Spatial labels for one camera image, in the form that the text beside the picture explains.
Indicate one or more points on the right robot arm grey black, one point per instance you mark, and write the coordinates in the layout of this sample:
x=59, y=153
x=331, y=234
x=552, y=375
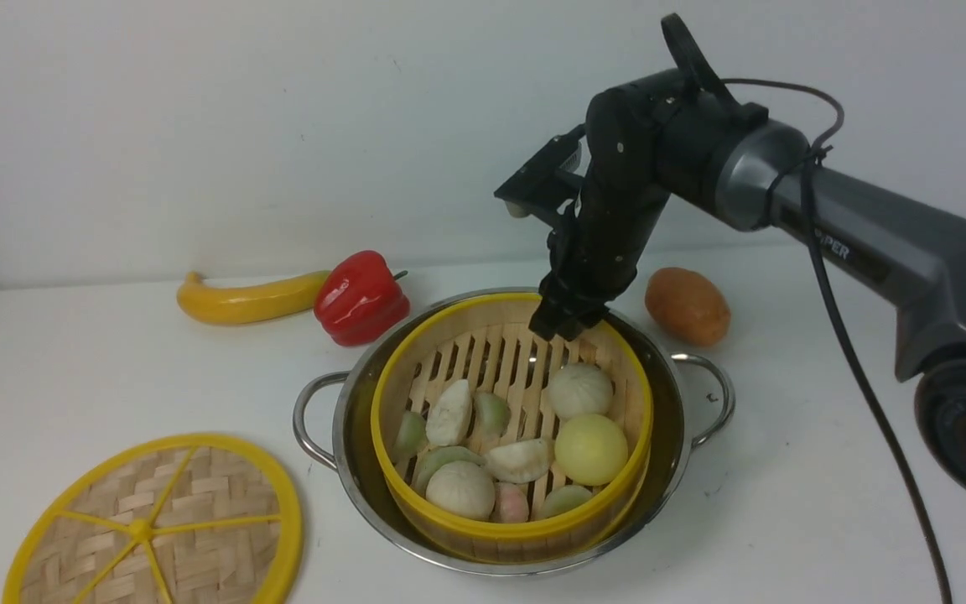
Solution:
x=752, y=172

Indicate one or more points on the red toy bell pepper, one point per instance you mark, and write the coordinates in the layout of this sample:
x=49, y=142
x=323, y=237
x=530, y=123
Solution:
x=360, y=300

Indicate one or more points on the yellow toy banana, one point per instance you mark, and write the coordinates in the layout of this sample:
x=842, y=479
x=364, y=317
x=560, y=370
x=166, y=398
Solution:
x=249, y=304

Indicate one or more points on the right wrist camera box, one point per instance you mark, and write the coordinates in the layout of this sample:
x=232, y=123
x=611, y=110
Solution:
x=546, y=181

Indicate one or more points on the yellow woven bamboo steamer lid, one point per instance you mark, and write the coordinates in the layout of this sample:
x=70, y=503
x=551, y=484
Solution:
x=183, y=519

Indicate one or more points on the green dumpling centre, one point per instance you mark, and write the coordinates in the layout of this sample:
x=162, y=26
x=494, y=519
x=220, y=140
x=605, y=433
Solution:
x=492, y=415

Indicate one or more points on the yellow rimmed bamboo steamer basket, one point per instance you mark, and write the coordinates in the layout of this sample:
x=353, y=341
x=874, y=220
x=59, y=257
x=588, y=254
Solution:
x=483, y=338

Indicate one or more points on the pink small dumpling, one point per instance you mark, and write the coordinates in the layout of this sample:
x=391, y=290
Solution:
x=511, y=504

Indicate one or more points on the brown toy potato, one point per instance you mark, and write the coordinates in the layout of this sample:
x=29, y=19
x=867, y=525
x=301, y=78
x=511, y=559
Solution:
x=687, y=306

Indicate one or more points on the white round bun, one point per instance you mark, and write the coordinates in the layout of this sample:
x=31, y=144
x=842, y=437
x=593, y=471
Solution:
x=464, y=489
x=579, y=389

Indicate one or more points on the green dumpling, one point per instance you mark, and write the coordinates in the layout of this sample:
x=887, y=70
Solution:
x=563, y=500
x=492, y=415
x=411, y=437
x=432, y=461

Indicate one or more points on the white crescent dumpling centre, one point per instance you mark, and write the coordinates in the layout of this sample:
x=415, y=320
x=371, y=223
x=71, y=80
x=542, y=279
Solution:
x=520, y=462

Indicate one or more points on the stainless steel pot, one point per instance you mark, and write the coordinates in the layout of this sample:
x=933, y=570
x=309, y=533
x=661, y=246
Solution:
x=693, y=399

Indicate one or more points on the green dumpling far left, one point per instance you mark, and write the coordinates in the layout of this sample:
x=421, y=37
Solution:
x=411, y=437

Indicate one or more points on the white round bun near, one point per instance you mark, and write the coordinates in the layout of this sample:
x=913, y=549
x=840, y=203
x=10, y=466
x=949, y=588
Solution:
x=464, y=489

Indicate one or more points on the green dumpling lower left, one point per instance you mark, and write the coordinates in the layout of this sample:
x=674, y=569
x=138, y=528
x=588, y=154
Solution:
x=432, y=461

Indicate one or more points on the green dumpling near right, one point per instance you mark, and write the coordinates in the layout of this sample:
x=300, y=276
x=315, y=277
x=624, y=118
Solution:
x=563, y=500

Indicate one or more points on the white crescent dumpling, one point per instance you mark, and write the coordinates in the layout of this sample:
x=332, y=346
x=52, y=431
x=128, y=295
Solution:
x=449, y=419
x=520, y=462

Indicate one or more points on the yellow round bun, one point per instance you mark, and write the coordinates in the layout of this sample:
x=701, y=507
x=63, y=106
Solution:
x=591, y=449

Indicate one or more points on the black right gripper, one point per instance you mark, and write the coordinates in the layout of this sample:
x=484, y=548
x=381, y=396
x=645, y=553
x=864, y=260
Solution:
x=598, y=251

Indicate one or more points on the white crescent dumpling upper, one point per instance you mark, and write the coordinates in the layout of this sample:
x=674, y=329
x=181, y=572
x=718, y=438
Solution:
x=449, y=419

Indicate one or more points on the white round bun far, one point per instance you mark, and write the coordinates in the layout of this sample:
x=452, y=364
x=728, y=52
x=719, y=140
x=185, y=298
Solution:
x=579, y=389

